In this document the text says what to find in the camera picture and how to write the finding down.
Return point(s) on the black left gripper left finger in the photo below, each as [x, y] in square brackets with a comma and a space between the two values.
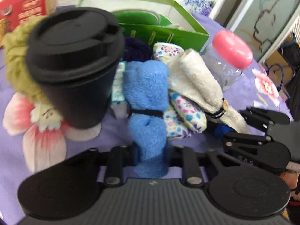
[114, 161]

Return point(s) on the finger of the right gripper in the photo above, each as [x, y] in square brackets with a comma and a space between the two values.
[262, 152]
[261, 119]

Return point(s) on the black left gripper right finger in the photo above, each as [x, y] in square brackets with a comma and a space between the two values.
[191, 163]

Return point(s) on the floral patterned soft pouch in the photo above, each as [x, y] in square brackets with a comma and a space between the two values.
[183, 118]

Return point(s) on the cream fluffy towel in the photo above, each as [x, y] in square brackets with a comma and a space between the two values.
[190, 77]

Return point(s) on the blue fluffy towel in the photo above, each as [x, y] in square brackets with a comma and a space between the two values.
[145, 88]

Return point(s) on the dark navy knitted item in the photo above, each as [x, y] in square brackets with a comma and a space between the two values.
[136, 50]

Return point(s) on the olive green mesh sponge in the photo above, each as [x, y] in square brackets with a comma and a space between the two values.
[15, 49]

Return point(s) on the clear jar pink lid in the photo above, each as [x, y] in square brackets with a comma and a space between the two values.
[226, 57]

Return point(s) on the black lidded coffee cup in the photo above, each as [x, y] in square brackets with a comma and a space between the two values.
[73, 55]

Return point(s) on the green cardboard box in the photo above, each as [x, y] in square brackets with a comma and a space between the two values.
[185, 31]

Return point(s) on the red cracker box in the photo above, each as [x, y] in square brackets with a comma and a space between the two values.
[14, 12]

